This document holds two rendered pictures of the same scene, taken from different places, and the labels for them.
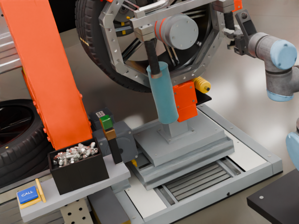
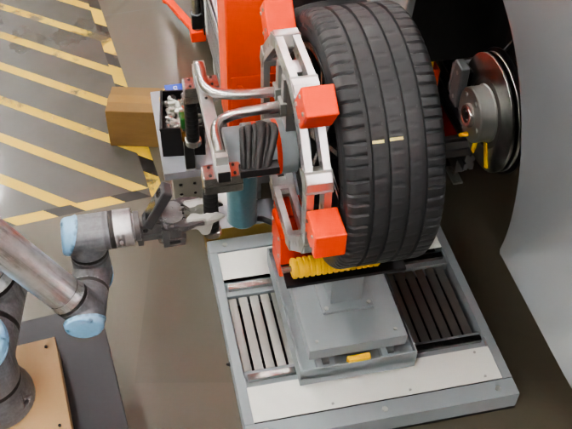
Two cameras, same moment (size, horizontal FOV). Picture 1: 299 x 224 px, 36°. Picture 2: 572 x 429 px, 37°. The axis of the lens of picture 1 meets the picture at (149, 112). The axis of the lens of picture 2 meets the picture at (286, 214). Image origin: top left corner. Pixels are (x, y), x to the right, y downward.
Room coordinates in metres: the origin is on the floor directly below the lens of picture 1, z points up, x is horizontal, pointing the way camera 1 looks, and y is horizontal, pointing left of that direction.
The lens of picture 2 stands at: (1.95, -1.78, 2.24)
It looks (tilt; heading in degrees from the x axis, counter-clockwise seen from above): 45 degrees down; 93
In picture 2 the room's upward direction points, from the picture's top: 1 degrees clockwise
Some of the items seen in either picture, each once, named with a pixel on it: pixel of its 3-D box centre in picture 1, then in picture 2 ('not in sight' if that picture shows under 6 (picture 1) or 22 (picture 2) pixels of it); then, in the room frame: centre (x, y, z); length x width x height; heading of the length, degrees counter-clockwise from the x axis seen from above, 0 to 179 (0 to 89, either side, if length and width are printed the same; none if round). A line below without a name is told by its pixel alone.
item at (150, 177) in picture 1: (175, 149); (337, 304); (2.03, -0.09, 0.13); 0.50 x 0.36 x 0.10; 106
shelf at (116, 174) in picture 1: (73, 185); (182, 131); (1.48, 0.36, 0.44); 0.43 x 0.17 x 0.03; 106
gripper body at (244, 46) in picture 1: (248, 42); (160, 225); (1.58, -0.42, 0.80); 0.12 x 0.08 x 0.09; 16
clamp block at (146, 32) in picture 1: (143, 30); (201, 88); (1.63, -0.05, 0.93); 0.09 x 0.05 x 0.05; 16
